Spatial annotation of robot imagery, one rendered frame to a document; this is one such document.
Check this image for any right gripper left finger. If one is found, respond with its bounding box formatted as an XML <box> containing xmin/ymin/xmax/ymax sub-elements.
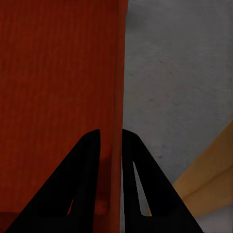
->
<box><xmin>5</xmin><ymin>129</ymin><xmax>101</xmax><ymax>233</ymax></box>

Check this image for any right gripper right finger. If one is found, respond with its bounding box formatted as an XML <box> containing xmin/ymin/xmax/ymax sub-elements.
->
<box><xmin>122</xmin><ymin>129</ymin><xmax>204</xmax><ymax>233</ymax></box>

